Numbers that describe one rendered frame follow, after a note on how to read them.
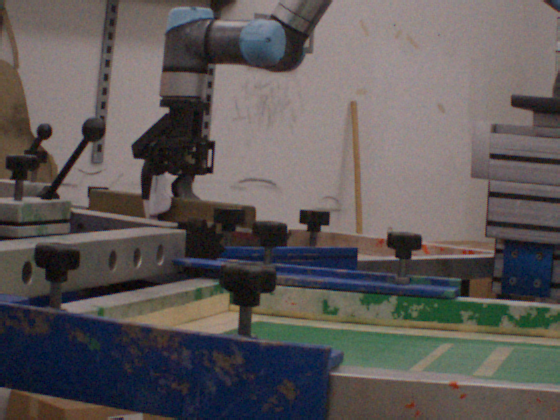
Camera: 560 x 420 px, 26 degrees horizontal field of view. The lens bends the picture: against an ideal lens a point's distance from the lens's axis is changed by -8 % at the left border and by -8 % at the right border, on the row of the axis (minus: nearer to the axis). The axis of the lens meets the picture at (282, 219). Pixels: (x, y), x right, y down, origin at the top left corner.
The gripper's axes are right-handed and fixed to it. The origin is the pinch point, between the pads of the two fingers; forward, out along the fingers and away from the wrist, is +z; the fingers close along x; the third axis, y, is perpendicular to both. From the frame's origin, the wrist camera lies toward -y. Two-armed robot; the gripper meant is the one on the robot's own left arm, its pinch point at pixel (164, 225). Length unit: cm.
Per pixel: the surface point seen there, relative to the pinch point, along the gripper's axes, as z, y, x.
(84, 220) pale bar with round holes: -1.7, 14.6, -26.0
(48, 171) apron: -2, -195, 99
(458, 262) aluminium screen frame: 3.1, 29.2, 38.3
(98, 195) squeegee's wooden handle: -3.6, -17.1, -1.8
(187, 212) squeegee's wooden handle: -2.7, 8.0, -1.8
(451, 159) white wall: -15, -200, 314
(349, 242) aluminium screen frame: 4, -14, 57
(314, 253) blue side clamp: 1.1, 30.3, 3.5
